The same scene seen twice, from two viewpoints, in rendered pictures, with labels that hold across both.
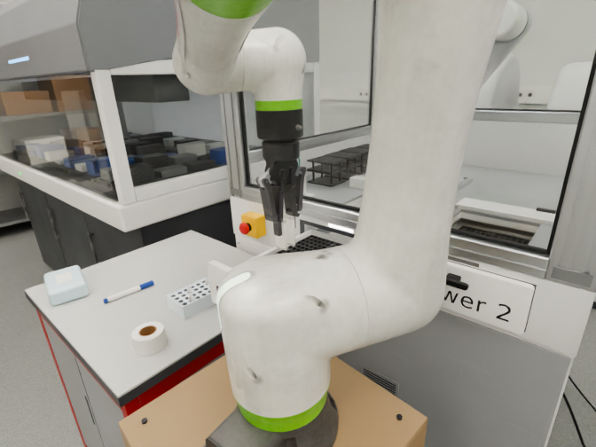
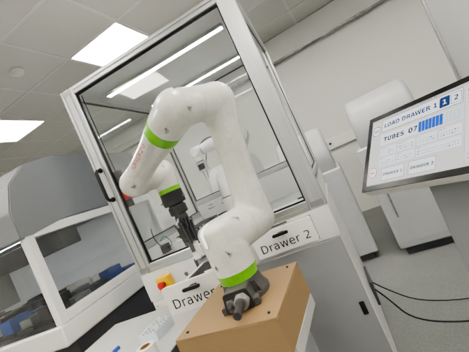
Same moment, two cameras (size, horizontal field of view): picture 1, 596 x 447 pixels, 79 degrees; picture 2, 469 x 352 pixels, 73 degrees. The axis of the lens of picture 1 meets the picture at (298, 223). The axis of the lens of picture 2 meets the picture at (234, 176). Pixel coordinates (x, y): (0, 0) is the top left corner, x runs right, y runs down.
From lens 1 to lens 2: 0.66 m
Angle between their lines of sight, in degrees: 33
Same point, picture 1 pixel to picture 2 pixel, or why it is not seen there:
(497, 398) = (333, 280)
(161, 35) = (58, 205)
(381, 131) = (226, 161)
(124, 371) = not seen: outside the picture
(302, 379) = (244, 248)
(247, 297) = (213, 225)
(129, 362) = not seen: outside the picture
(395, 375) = not seen: hidden behind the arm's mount
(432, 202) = (250, 174)
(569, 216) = (301, 181)
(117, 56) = (36, 225)
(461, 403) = (324, 299)
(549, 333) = (326, 231)
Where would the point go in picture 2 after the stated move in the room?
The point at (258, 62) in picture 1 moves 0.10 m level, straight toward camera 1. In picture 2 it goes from (158, 173) to (165, 167)
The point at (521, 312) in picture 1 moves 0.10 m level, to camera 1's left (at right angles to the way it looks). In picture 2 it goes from (312, 229) to (294, 239)
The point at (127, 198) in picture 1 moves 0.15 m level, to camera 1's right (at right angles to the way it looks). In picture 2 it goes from (63, 318) to (95, 302)
